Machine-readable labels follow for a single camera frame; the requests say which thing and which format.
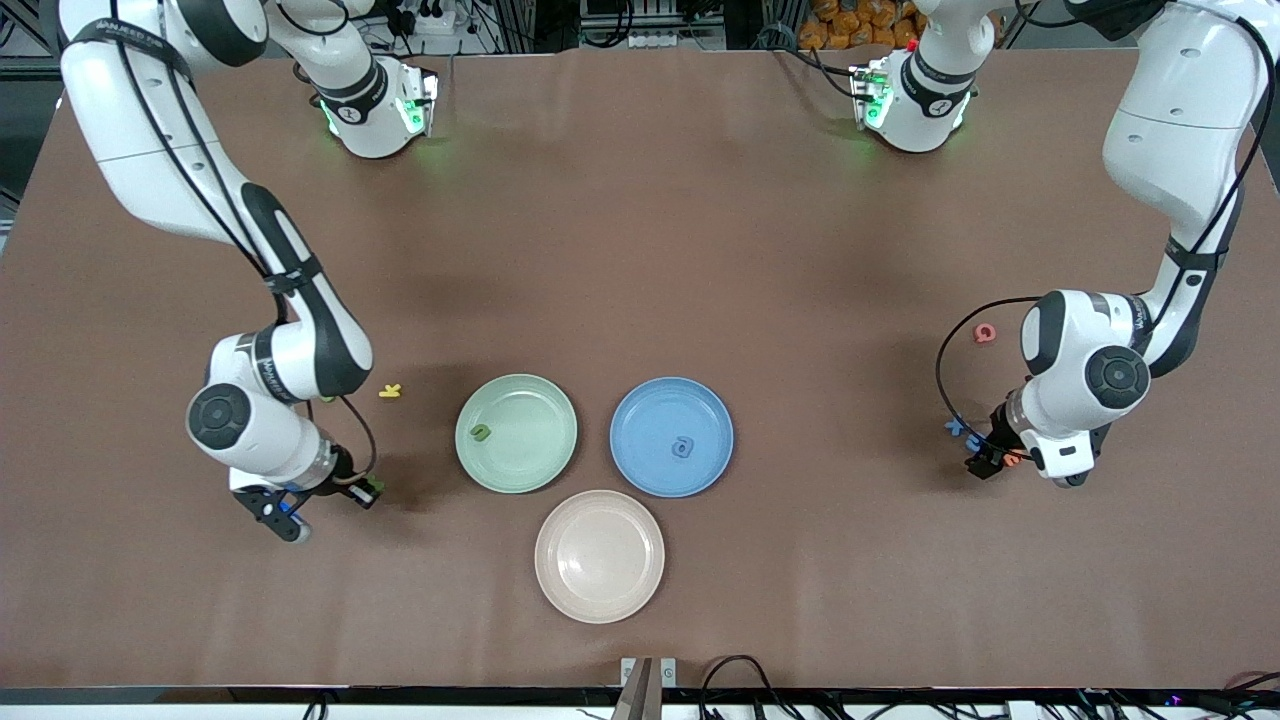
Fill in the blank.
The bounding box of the pale pink plate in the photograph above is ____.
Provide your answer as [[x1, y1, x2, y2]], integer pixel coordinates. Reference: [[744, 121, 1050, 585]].
[[534, 489, 666, 625]]

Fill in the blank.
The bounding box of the black arm base cable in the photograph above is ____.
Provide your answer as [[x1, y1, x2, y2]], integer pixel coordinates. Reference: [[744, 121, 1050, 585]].
[[765, 25, 866, 101]]

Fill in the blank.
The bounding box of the pale green plate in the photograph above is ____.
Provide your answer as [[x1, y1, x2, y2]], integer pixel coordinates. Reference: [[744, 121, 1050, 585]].
[[455, 374, 579, 495]]

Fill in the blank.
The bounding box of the brown table cover sheet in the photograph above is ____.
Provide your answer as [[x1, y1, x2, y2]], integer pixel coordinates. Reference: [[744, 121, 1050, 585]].
[[0, 45, 1280, 691]]

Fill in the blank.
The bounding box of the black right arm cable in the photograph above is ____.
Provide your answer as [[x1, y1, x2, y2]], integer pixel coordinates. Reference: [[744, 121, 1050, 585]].
[[95, 0, 379, 481]]

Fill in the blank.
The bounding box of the black looped cable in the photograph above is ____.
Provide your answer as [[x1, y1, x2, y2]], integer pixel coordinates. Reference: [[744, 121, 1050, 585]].
[[698, 654, 801, 720]]

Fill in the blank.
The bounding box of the blue plate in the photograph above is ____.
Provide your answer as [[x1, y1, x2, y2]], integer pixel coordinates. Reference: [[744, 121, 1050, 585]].
[[609, 376, 735, 499]]

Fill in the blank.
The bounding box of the dark equipment rack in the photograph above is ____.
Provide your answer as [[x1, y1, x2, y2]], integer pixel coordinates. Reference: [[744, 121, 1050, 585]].
[[578, 0, 729, 49]]

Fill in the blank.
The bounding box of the metal table clamp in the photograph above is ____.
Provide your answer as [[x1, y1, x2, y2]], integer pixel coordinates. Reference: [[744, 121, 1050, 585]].
[[620, 657, 678, 720]]

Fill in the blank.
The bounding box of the white power strip with plugs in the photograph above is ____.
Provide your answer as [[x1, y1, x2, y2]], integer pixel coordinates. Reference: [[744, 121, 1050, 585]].
[[385, 0, 456, 37]]

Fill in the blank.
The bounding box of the pile of orange fruit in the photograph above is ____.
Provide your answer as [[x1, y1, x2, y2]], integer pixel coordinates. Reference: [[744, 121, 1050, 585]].
[[800, 0, 926, 51]]

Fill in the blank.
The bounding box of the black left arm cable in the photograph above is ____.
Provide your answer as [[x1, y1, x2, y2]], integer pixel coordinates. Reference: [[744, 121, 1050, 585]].
[[936, 0, 1280, 451]]

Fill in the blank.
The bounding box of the aluminium frame post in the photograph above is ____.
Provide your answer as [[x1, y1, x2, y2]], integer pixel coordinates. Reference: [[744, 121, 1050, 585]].
[[480, 0, 561, 53]]

